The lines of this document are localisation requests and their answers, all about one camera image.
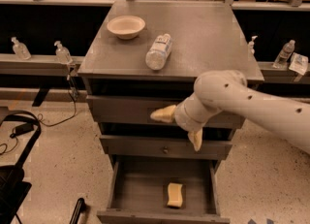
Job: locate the top grey drawer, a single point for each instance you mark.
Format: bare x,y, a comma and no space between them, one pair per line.
137,110

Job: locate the left clear pump bottle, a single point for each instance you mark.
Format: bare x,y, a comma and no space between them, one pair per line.
20,49

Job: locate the yellow sponge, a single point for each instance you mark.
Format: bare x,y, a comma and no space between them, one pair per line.
175,198

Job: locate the black tube bottom left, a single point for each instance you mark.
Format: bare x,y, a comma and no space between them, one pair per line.
78,210

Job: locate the clear plastic water bottle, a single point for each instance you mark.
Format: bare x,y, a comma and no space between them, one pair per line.
159,52

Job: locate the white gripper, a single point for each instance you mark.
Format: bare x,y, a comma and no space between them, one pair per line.
182,116

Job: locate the grey drawer cabinet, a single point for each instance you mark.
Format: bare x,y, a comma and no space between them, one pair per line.
205,36

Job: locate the bottom grey drawer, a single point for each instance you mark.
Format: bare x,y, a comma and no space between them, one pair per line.
139,192

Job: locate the black chair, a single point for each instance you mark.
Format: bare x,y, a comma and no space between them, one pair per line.
13,189

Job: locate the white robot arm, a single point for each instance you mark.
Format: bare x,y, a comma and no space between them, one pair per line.
227,91

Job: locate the black power adapter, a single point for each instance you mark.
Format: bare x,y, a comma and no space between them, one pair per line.
21,129

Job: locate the right clear pump bottle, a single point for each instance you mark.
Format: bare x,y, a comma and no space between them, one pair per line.
251,44

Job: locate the clear pump bottle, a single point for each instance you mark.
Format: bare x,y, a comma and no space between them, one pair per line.
251,44
20,49
63,55

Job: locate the white paper bowl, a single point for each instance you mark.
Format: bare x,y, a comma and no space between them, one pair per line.
126,27

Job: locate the standing clear water bottle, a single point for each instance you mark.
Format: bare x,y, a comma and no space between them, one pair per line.
284,54

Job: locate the middle grey drawer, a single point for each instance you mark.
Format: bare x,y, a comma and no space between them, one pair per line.
164,147

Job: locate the grey drawer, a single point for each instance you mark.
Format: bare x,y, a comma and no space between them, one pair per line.
139,192
164,147
137,110

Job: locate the clear plastic packet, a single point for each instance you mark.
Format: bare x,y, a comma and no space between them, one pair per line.
299,63

